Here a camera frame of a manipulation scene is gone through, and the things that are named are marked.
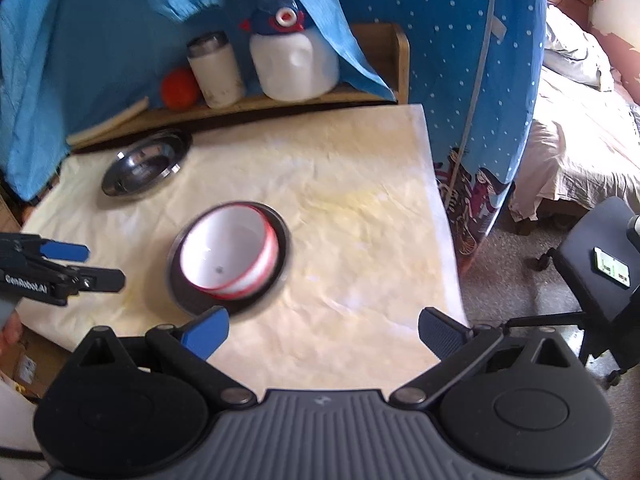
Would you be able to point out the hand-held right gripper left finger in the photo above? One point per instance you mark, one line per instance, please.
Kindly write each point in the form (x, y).
(205, 332)

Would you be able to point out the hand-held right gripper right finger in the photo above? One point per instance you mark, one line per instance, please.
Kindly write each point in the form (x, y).
(440, 332)

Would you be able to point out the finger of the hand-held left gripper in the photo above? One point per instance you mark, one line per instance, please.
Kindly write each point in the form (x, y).
(67, 251)
(100, 280)

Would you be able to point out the steel plate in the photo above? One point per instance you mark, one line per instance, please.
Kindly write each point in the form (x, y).
(184, 296)

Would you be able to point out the white bowl with red stripes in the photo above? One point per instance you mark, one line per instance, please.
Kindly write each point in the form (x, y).
(225, 245)

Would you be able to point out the small steel bowl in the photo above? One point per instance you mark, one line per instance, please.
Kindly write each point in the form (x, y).
(140, 165)

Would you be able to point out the person's left hand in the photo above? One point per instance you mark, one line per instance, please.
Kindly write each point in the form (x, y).
(10, 332)

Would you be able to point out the cardboard box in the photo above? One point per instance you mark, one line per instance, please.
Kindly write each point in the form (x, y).
(25, 365)

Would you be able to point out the cream flat board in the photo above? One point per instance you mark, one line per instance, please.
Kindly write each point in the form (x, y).
(105, 122)

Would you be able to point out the cream table cover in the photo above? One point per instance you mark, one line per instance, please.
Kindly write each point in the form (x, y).
(350, 210)

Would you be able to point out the black office chair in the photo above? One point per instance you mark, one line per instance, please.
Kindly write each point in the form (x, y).
(590, 255)

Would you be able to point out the green and white card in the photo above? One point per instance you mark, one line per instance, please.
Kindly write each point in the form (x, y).
(612, 266)

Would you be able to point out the red ball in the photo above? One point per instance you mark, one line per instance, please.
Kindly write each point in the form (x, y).
(179, 89)

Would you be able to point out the plain blue cloth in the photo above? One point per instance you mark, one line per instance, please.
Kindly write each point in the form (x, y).
(100, 35)

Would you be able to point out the white insulated tumbler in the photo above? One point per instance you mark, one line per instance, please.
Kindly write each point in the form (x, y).
(217, 72)

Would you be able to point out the bed with beige sheet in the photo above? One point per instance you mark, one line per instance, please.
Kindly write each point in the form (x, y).
(580, 145)

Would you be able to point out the blue dotted curtain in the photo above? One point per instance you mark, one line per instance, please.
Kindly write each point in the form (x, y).
(425, 60)

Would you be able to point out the white jug with blue lid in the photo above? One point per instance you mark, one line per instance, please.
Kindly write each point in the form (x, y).
(295, 65)

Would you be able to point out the wooden shelf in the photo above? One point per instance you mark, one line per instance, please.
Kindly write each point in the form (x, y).
(385, 55)

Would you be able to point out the grey pillow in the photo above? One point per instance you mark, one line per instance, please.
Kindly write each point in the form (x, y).
(575, 55)

